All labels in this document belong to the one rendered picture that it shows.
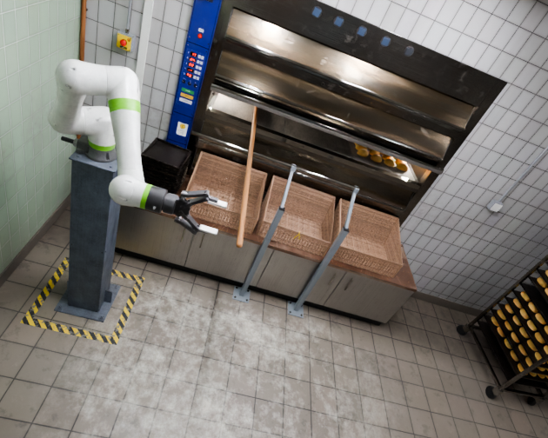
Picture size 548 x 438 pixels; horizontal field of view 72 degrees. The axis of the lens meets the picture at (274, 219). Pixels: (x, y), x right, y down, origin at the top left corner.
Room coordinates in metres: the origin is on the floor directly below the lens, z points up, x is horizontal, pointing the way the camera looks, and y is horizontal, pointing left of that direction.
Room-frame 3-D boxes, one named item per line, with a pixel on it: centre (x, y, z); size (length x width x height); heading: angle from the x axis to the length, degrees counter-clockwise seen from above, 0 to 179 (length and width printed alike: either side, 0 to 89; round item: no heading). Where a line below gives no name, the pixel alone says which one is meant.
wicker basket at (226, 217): (2.34, 0.42, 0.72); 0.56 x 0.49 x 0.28; 102
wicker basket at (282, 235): (2.47, -0.16, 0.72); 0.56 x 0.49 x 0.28; 100
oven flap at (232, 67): (2.73, -0.09, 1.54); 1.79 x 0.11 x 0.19; 102
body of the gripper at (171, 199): (1.05, 0.34, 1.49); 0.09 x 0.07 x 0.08; 103
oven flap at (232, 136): (2.73, -0.09, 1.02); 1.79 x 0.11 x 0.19; 102
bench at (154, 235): (2.42, -0.04, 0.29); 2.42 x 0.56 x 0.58; 102
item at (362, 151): (3.28, -0.57, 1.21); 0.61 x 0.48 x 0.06; 12
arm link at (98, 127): (1.50, 0.94, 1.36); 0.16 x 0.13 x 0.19; 134
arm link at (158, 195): (1.04, 0.41, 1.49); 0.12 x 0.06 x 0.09; 13
